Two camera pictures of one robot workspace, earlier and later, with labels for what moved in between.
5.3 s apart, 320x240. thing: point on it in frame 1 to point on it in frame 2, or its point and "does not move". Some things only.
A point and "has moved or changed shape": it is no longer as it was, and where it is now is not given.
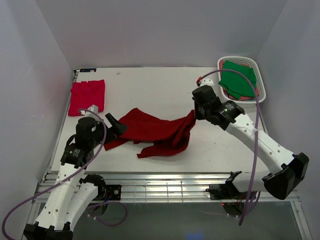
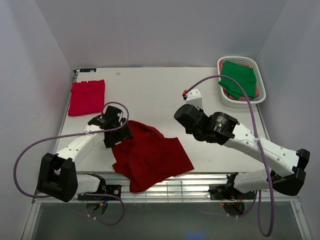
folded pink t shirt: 84,94 does not move
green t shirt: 235,84 does not move
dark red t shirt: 158,137 has moved or changed shape
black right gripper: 197,115 to 198,109
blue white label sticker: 87,70 does not move
